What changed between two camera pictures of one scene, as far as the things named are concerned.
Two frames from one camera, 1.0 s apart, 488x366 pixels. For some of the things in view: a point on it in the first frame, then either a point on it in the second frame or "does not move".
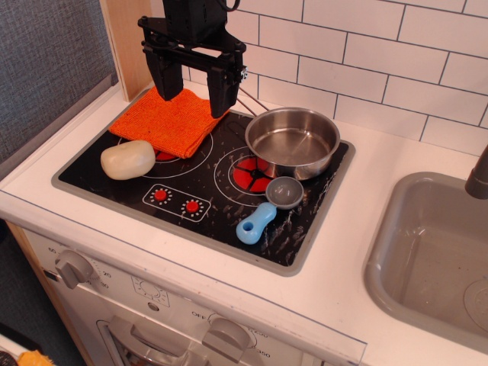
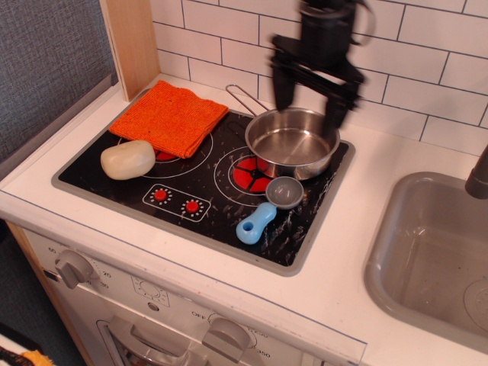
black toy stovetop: [207, 197] does not move
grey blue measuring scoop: [283, 193] does not move
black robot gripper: [194, 32] to [321, 59]
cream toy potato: [128, 161] does not move
